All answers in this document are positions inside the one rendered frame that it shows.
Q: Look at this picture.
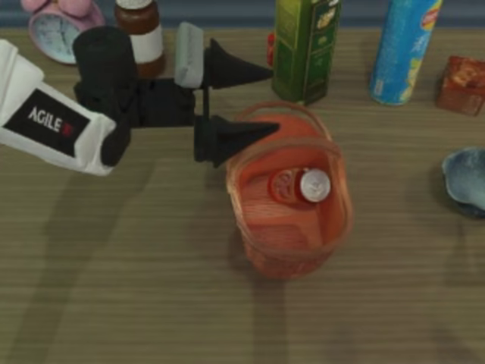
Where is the red soda can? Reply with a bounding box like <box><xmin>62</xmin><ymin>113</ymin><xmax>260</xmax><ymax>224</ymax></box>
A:
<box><xmin>266</xmin><ymin>166</ymin><xmax>332</xmax><ymax>206</ymax></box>

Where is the brown woven basket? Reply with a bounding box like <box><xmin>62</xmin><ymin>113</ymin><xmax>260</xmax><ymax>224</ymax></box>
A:
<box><xmin>224</xmin><ymin>100</ymin><xmax>355</xmax><ymax>281</ymax></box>

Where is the blue chips tube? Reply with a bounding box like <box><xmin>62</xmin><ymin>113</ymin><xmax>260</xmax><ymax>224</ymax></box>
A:
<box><xmin>369</xmin><ymin>0</ymin><xmax>444</xmax><ymax>105</ymax></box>

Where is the small red object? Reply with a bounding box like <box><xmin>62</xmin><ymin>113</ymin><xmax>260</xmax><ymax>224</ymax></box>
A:
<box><xmin>266</xmin><ymin>32</ymin><xmax>277</xmax><ymax>66</ymax></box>

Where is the brown bottle with white label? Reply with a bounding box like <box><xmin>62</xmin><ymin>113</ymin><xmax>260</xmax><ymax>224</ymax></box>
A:
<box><xmin>114</xmin><ymin>0</ymin><xmax>166</xmax><ymax>79</ymax></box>

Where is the green carton box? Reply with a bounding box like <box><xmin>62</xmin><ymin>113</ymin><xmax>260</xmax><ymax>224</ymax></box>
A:
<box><xmin>271</xmin><ymin>0</ymin><xmax>343</xmax><ymax>106</ymax></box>

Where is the pink alarm clock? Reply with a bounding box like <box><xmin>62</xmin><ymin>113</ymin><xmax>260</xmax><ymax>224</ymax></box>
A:
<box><xmin>19</xmin><ymin>0</ymin><xmax>107</xmax><ymax>66</ymax></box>

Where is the red-brown square box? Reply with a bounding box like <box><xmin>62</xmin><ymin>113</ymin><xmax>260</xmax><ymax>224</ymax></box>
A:
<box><xmin>434</xmin><ymin>55</ymin><xmax>485</xmax><ymax>118</ymax></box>

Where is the blue ceramic bowl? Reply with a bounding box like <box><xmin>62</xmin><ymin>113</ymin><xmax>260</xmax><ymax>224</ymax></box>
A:
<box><xmin>441</xmin><ymin>146</ymin><xmax>485</xmax><ymax>218</ymax></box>

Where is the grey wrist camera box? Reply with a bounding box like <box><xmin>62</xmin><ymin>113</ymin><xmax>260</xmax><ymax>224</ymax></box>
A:
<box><xmin>174</xmin><ymin>21</ymin><xmax>205</xmax><ymax>89</ymax></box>

